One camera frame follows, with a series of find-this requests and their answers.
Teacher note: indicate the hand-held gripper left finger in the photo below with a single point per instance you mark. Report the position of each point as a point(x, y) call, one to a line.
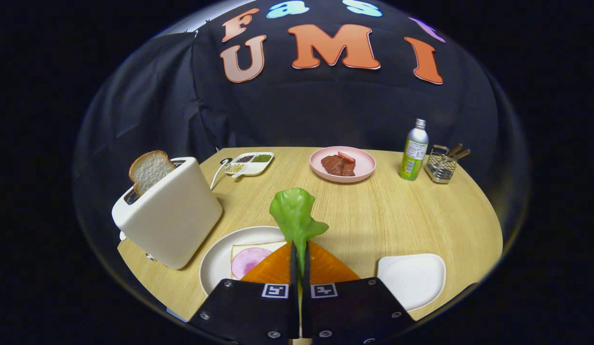
point(249, 311)

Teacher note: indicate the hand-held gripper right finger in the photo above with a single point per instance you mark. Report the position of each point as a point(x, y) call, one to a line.
point(349, 311)

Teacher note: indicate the green lettuce leaf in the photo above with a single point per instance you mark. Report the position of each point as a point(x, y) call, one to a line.
point(294, 215)

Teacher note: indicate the toasted bread slice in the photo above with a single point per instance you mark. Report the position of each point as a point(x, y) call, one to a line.
point(150, 170)

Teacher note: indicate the pink ham slice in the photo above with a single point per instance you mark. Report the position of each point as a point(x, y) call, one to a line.
point(249, 261)

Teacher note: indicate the white round plate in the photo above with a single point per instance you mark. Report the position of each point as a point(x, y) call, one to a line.
point(217, 263)

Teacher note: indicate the white bread slice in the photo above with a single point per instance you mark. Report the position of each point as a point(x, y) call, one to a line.
point(238, 251)

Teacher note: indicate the small white square plate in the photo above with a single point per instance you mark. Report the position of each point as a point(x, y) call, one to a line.
point(412, 280)

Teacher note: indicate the white toaster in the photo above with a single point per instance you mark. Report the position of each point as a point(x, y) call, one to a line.
point(172, 220)

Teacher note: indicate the white divided seasoning dish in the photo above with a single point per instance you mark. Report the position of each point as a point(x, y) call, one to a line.
point(254, 168)

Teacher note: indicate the red meat slices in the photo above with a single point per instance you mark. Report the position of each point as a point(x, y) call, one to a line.
point(337, 166)

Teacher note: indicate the pink round plate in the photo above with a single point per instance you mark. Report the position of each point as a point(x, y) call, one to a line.
point(366, 165)

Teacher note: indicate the orange sausage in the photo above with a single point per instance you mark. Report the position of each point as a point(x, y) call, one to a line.
point(346, 156)

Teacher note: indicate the green label metal bottle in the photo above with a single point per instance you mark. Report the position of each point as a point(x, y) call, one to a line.
point(414, 153)

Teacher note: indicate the black backdrop cloth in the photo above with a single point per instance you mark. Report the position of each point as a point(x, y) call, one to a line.
point(325, 110)

